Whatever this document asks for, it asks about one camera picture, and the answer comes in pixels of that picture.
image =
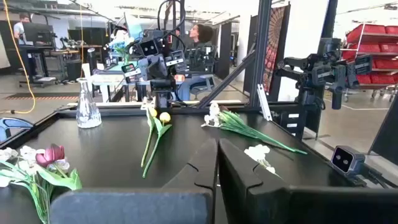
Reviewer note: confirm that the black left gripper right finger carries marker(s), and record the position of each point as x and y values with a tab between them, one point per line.
280	205

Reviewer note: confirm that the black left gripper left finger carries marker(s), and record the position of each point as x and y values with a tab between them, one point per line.
186	199

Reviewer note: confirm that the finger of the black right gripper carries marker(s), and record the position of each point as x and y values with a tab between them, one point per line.
160	67
146	68

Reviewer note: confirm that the yellow artificial tulip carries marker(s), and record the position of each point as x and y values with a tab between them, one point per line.
164	117
152	112

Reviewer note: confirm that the white artificial flower spray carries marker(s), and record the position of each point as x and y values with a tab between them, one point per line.
256	152
28	154
236	124

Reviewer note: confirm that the dark red artificial tulip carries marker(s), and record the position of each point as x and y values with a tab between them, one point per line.
49	155

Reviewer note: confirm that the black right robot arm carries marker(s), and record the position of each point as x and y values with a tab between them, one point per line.
161	87

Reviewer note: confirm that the clear faceted glass vase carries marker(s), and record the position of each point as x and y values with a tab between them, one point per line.
88	115

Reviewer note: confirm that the standing person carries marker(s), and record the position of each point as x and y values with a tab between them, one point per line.
20	29

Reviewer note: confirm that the seated person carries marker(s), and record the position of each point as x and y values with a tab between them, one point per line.
202	32

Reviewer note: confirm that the black background monitor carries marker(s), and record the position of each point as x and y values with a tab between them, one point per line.
37	34

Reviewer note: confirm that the black partition panel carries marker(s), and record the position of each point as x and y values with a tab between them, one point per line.
248	62

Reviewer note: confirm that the white flat strip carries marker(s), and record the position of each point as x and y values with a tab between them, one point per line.
264	102

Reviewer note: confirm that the red patterned tapestry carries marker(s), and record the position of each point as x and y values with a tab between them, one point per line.
273	46

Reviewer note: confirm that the blue chair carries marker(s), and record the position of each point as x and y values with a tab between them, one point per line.
15	123

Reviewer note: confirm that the metal rack with red bins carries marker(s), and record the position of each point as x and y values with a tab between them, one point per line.
370	40

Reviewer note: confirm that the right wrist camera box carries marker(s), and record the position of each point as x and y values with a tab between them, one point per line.
149	48

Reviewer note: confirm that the black diagonal frame strut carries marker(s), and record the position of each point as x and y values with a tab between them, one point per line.
227	81

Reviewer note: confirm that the small table-level camera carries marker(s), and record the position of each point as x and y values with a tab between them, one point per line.
346	160

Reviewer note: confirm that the black vertical frame post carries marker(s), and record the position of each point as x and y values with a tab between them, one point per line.
261	46

